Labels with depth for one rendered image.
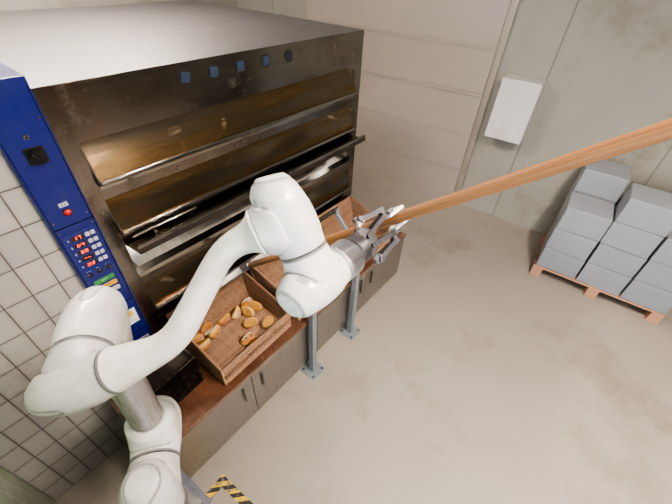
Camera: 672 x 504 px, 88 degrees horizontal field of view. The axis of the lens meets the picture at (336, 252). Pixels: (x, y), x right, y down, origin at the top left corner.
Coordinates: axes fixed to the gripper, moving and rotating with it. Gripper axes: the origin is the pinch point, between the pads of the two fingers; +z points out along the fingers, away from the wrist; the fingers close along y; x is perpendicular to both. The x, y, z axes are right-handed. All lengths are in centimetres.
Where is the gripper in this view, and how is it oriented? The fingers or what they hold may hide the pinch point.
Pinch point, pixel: (396, 218)
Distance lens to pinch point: 96.4
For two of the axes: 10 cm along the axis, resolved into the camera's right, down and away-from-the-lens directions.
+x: 6.2, -1.7, -7.7
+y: 4.7, 8.6, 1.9
